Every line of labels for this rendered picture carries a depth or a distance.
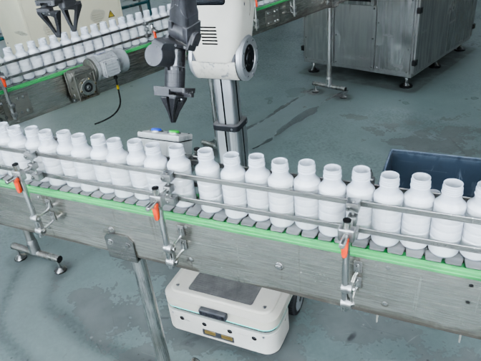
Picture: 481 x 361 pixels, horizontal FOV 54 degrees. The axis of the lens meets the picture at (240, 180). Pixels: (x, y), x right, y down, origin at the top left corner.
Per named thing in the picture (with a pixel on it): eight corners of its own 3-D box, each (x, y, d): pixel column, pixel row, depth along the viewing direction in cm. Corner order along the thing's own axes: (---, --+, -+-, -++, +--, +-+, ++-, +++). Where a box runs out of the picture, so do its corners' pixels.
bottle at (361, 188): (373, 226, 109) (377, 163, 101) (371, 242, 104) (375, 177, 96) (346, 223, 111) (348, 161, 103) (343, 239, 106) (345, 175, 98)
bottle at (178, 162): (196, 195, 128) (187, 139, 119) (197, 207, 122) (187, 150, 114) (174, 198, 127) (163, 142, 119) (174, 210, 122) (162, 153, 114)
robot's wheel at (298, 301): (283, 286, 211) (296, 289, 209) (295, 272, 225) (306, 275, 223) (281, 319, 215) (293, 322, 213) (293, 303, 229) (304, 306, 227)
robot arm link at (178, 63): (190, 46, 133) (173, 45, 135) (175, 44, 127) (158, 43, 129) (189, 71, 134) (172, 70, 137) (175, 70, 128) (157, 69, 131)
